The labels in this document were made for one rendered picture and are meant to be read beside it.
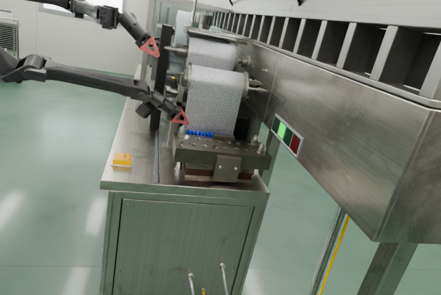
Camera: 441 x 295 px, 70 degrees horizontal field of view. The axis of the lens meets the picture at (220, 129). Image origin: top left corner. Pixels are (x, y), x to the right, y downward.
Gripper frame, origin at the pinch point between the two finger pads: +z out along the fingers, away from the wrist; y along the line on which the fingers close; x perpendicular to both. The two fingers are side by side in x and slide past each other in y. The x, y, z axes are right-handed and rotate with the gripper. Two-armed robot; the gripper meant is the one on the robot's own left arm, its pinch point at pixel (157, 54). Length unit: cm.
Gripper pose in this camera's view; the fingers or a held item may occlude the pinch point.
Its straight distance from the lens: 135.7
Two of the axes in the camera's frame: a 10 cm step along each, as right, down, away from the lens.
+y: 1.9, 3.4, -9.2
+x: 7.7, -6.4, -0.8
